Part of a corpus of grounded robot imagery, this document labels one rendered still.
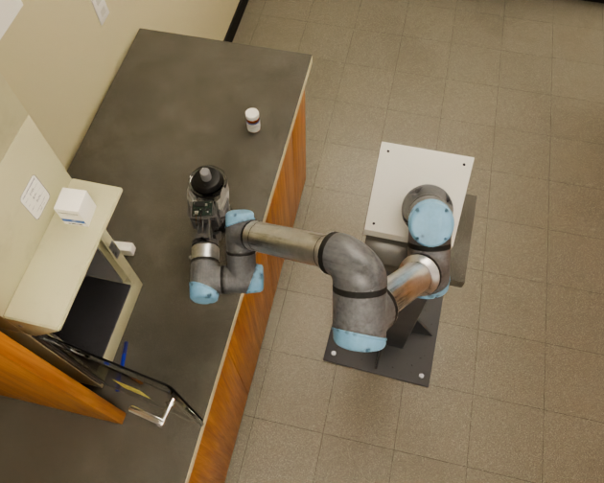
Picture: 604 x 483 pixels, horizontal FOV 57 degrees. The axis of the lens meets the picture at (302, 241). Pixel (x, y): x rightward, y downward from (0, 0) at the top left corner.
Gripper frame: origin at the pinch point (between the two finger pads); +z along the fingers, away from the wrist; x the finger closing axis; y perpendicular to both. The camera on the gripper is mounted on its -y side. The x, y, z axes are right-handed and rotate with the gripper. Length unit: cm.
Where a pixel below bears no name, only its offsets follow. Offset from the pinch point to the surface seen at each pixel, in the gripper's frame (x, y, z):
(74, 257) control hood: 19, 39, -38
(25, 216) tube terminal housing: 26, 46, -32
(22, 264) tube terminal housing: 28, 41, -40
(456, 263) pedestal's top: -73, -19, -19
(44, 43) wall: 49, 12, 46
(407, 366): -72, -111, -32
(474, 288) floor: -109, -115, 5
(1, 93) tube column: 23, 66, -20
